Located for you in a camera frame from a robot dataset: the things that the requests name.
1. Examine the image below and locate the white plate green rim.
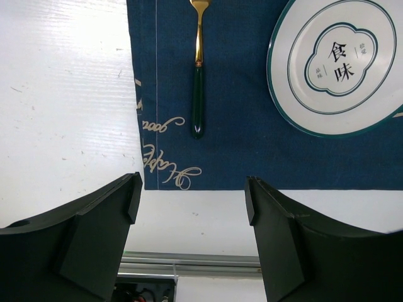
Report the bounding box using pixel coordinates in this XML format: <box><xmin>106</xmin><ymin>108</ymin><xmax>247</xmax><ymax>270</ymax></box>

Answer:
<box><xmin>266</xmin><ymin>1</ymin><xmax>402</xmax><ymax>137</ymax></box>

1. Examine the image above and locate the aluminium table rail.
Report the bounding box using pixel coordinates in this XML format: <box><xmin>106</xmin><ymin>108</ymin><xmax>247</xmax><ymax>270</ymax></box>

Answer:
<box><xmin>118</xmin><ymin>252</ymin><xmax>261</xmax><ymax>278</ymax></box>

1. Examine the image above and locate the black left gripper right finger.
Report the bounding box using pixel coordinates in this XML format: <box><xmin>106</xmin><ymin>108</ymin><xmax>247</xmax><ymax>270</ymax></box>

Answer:
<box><xmin>245</xmin><ymin>177</ymin><xmax>402</xmax><ymax>301</ymax></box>

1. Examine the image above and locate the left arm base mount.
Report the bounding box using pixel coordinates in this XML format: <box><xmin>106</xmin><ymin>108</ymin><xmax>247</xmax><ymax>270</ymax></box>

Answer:
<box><xmin>111</xmin><ymin>277</ymin><xmax>176</xmax><ymax>302</ymax></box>

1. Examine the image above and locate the gold fork green handle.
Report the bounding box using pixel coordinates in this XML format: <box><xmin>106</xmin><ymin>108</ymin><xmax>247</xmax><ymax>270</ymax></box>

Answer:
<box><xmin>190</xmin><ymin>0</ymin><xmax>211</xmax><ymax>139</ymax></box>

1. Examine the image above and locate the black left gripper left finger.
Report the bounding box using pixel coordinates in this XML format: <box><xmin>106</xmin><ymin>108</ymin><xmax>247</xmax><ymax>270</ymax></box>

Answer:
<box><xmin>1</xmin><ymin>173</ymin><xmax>142</xmax><ymax>301</ymax></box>

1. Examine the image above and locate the blue fish placemat cloth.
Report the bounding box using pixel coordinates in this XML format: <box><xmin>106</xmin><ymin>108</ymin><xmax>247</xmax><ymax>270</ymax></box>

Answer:
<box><xmin>127</xmin><ymin>1</ymin><xmax>402</xmax><ymax>191</ymax></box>

